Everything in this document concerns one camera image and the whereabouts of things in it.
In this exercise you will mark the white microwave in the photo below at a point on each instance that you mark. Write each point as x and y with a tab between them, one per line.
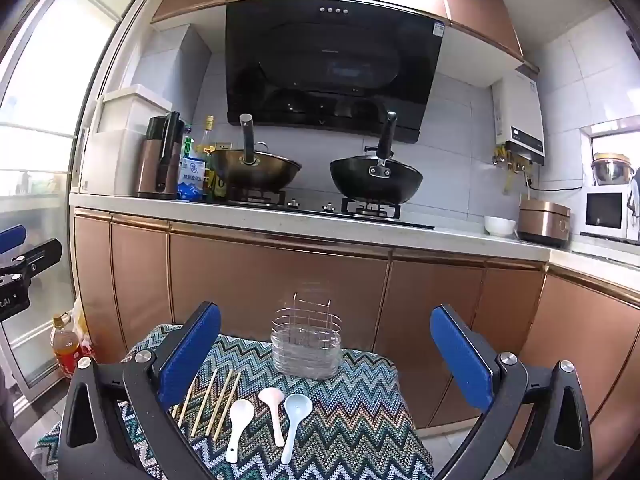
602	212

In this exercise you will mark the black gas stove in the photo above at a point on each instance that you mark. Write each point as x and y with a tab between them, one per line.
320	210

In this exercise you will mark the blue white salt bag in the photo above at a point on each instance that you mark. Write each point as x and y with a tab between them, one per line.
191	180

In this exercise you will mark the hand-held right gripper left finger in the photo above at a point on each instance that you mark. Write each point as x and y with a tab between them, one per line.
190	352

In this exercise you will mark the sliding glass door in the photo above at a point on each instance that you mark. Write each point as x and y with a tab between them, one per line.
50	85

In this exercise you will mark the large cooking oil bottle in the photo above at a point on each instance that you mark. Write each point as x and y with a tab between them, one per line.
65	350

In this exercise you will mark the bronze wok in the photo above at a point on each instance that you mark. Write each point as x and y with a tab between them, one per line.
255	170

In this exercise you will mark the white water heater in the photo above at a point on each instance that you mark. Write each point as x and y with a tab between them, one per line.
520	115

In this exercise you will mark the white bowl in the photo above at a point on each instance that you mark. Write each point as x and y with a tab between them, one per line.
500	226

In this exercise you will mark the black range hood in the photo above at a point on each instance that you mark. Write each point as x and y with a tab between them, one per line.
330	70

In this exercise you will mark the pink spoon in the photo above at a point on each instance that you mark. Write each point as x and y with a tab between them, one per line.
274	410

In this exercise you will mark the white spoon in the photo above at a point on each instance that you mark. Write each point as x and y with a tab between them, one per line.
239	420

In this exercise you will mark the green bottle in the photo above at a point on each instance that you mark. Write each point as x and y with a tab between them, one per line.
188	145

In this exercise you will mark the metal pot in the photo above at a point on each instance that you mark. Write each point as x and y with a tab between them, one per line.
610	170

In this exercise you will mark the copper lower cabinets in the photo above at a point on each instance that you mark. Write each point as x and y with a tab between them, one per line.
300	275

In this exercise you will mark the black wok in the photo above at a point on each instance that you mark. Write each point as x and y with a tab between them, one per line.
375	182

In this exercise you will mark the yellow cap oil bottle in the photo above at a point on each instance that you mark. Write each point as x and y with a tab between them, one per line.
208	135

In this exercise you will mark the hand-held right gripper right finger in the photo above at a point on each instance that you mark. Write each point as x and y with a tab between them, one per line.
460	357

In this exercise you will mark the wooden chopstick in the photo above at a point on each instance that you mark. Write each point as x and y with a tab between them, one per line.
197	400
182	402
227	405
212	402

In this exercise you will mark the plastic bag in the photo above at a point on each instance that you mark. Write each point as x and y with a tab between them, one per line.
84	330

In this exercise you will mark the zigzag patterned cloth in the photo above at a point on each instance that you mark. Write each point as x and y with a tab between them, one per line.
350	425

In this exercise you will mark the light blue spoon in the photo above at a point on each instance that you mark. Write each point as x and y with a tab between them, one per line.
297	410

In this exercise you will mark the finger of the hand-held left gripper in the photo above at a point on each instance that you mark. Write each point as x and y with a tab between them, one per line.
35	257

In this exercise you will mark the white storage box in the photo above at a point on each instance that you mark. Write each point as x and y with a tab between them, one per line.
120	150

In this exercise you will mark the copper rice cooker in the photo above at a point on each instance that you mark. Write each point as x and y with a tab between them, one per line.
542	222

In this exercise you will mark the dark bottle yellow label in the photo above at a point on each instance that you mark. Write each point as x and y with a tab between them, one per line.
217	180

